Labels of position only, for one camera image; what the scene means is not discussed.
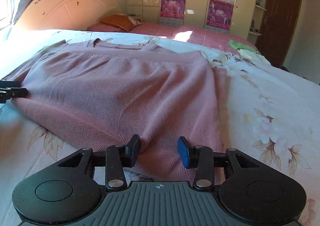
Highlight pink long-sleeve sweater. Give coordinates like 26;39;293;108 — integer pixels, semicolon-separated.
6;39;226;181

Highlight floral white bed quilt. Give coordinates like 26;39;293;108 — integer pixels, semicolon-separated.
1;30;319;225

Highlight cream arched headboard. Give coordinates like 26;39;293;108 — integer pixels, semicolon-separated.
15;0;120;31

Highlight white folded cloth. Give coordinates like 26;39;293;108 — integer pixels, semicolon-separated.
238;49;271;65

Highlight green folded cloth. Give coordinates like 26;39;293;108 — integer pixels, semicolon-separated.
228;39;259;53

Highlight pink checked bedspread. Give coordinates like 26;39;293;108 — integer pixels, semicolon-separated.
87;21;258;54

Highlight orange striped pillow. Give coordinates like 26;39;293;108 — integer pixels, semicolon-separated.
100;14;142;31

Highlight lower right pink poster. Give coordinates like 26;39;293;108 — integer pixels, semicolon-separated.
205;0;234;34

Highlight lower left pink poster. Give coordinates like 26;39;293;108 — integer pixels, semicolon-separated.
159;0;186;27

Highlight dark brown wooden door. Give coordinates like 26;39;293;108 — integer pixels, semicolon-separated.
255;0;302;67

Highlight corner wall shelves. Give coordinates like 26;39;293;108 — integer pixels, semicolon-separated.
247;0;267;45

